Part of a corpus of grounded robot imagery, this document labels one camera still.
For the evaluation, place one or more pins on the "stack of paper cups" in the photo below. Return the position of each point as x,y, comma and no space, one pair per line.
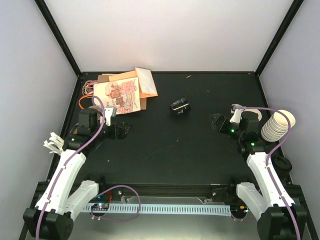
277,125

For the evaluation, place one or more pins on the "printed white paper bag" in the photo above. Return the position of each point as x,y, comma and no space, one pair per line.
122,94

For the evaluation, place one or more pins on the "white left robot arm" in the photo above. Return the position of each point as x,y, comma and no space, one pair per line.
54,214

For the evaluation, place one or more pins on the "white slotted cable rail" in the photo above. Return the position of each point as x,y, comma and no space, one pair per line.
164,209

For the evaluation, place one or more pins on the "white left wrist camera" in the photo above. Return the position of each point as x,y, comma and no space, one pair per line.
109,112

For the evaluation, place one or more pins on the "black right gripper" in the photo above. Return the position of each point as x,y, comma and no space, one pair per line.
218,118

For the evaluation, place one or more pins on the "stack of black lids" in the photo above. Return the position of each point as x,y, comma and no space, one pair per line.
282,166

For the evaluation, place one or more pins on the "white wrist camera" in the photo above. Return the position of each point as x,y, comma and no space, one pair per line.
237,111
109,112

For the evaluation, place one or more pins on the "orange kraft paper bag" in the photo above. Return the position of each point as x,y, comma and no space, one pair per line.
147,87

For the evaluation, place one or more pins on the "brown kraft paper bag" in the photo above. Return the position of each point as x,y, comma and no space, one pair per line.
104,78

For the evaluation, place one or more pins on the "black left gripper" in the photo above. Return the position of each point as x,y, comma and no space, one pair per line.
115,135

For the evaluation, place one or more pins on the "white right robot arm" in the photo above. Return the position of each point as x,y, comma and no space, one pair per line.
278,216

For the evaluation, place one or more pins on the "black coffee cup lid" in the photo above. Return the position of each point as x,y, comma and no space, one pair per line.
180,107

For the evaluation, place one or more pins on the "single paper coffee cup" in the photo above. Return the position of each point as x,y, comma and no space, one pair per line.
252,115

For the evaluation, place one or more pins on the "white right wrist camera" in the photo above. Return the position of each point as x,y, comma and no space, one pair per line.
237,111

